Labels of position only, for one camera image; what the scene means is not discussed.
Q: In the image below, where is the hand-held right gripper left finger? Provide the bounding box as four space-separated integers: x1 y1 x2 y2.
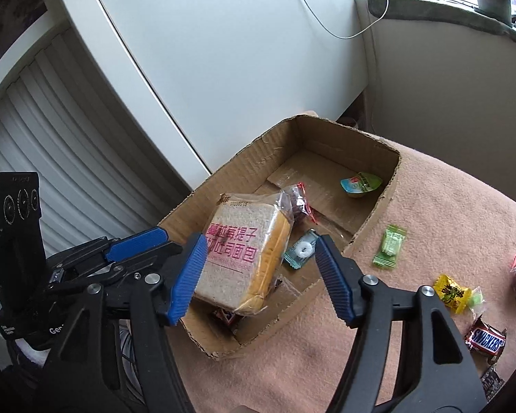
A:
43 232 209 413

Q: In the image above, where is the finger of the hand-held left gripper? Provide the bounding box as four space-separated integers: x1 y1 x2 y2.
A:
47 226 183 287

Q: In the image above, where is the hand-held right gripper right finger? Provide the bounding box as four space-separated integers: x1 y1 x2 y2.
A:
315 234 488 413

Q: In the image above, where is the teal mint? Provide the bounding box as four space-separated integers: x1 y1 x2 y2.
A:
282 229 321 269

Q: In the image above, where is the long brown chocolate bar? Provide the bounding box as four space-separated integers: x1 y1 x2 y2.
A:
213 307 241 325

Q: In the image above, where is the packet of sliced bread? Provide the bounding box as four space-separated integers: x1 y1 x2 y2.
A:
193 193 293 316

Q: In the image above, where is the red round candy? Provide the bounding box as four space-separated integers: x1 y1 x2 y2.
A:
279 183 319 224

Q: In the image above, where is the small jelly cup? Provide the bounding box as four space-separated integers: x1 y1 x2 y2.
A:
340 171 383 198

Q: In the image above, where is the cardboard box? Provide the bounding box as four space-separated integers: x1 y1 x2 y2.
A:
157 112 402 360

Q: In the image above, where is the green candy packet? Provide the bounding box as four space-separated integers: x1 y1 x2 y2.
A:
372 225 408 269

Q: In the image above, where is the white slatted panel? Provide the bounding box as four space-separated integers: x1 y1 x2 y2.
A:
0 30 190 293

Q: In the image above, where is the yellow wrapped candy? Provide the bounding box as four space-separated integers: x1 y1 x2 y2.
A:
433 274 471 314

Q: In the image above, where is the peach blanket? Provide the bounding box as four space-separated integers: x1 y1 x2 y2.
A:
172 138 516 413

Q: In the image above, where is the pale green wrapped candy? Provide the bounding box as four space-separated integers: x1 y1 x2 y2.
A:
466 287 486 310

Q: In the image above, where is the small brown chocolate bar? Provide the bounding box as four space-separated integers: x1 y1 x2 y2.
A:
464 316 508 356

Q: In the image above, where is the small dark snack packet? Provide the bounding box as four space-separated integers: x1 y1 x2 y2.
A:
481 366 506 399

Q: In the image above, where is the white cabinet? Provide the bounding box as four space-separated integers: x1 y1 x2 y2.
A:
34 0 368 194

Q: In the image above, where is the white cable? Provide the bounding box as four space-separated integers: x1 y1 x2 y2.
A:
281 0 390 39

